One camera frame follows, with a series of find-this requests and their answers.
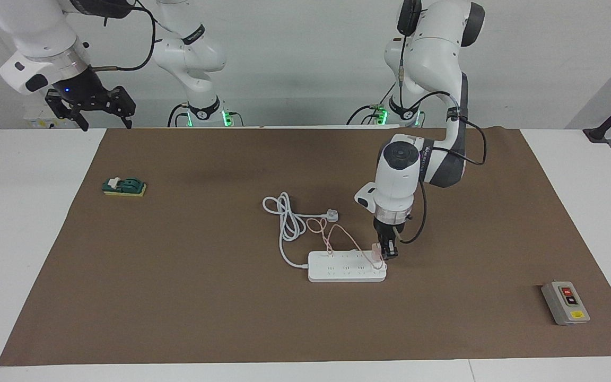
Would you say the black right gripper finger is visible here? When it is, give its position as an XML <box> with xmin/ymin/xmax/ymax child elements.
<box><xmin>45</xmin><ymin>89</ymin><xmax>90</xmax><ymax>132</ymax></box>
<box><xmin>106</xmin><ymin>85</ymin><xmax>137</xmax><ymax>130</ymax></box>

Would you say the thin pink charging cable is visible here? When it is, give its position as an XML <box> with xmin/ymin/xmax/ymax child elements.
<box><xmin>305</xmin><ymin>216</ymin><xmax>386</xmax><ymax>271</ymax></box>

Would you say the white power strip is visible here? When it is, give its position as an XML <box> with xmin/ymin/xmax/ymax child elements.
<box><xmin>307</xmin><ymin>250</ymin><xmax>388</xmax><ymax>283</ymax></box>

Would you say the brown table mat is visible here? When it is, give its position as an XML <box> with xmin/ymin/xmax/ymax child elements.
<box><xmin>0</xmin><ymin>126</ymin><xmax>611</xmax><ymax>367</ymax></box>

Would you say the white wall socket box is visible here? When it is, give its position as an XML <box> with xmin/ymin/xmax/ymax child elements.
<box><xmin>23</xmin><ymin>103</ymin><xmax>84</xmax><ymax>129</ymax></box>

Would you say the black right arm base cable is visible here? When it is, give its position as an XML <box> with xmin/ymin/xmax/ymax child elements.
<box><xmin>167</xmin><ymin>102</ymin><xmax>189</xmax><ymax>128</ymax></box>

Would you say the black arm base cable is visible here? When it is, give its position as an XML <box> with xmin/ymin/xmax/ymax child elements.
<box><xmin>167</xmin><ymin>102</ymin><xmax>189</xmax><ymax>128</ymax></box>
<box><xmin>346</xmin><ymin>80</ymin><xmax>396</xmax><ymax>126</ymax></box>

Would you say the white power cord with plug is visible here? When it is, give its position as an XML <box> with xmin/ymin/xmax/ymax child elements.
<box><xmin>262</xmin><ymin>192</ymin><xmax>339</xmax><ymax>270</ymax></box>

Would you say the green knife switch yellow base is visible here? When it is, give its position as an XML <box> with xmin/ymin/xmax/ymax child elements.
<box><xmin>102</xmin><ymin>177</ymin><xmax>147</xmax><ymax>198</ymax></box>

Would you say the black left arm base cable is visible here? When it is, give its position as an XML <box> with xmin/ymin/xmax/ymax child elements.
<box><xmin>346</xmin><ymin>80</ymin><xmax>396</xmax><ymax>126</ymax></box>

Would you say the grey on-off switch box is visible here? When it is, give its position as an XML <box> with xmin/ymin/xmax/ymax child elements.
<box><xmin>541</xmin><ymin>281</ymin><xmax>591</xmax><ymax>326</ymax></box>

